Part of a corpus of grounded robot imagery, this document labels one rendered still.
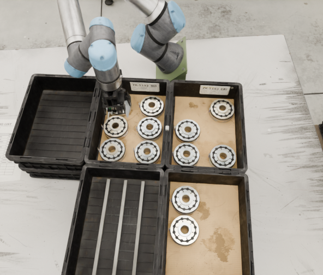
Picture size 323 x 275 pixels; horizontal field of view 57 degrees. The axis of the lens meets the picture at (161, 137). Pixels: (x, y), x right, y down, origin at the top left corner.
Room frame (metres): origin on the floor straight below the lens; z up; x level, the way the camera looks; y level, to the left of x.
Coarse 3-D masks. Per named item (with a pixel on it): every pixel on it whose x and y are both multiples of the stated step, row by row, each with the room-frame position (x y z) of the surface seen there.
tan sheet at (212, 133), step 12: (180, 108) 0.70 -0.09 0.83; (192, 108) 0.70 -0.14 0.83; (204, 108) 0.70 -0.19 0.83; (180, 120) 0.64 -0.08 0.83; (204, 120) 0.64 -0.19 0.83; (204, 132) 0.58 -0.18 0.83; (216, 132) 0.58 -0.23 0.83; (228, 132) 0.57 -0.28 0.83; (204, 144) 0.52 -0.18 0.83; (216, 144) 0.52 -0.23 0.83; (228, 144) 0.52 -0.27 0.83; (204, 156) 0.47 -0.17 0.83
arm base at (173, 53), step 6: (168, 42) 1.00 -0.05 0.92; (168, 48) 0.97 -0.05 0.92; (174, 48) 0.98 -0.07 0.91; (180, 48) 0.99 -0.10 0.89; (162, 54) 0.94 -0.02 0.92; (168, 54) 0.94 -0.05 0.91; (174, 54) 0.96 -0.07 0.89; (180, 54) 0.96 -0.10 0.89; (156, 60) 0.93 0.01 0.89; (162, 60) 0.93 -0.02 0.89; (168, 60) 0.93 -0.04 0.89; (174, 60) 0.93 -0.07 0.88; (180, 60) 0.94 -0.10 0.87; (162, 66) 0.92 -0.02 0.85; (168, 66) 0.91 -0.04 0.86; (174, 66) 0.91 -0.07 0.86; (168, 72) 0.91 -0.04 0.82
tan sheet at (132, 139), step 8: (136, 96) 0.77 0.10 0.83; (144, 96) 0.77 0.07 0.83; (160, 96) 0.77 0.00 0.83; (136, 104) 0.73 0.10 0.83; (136, 112) 0.69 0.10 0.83; (128, 120) 0.65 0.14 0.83; (136, 120) 0.65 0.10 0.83; (160, 120) 0.64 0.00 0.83; (104, 136) 0.57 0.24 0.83; (128, 136) 0.57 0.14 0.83; (136, 136) 0.57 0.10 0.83; (160, 136) 0.56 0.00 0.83; (128, 144) 0.53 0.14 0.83; (136, 144) 0.53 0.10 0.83; (160, 144) 0.53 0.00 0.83; (128, 152) 0.50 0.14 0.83; (160, 152) 0.49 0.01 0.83; (128, 160) 0.46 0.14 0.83; (160, 160) 0.46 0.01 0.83
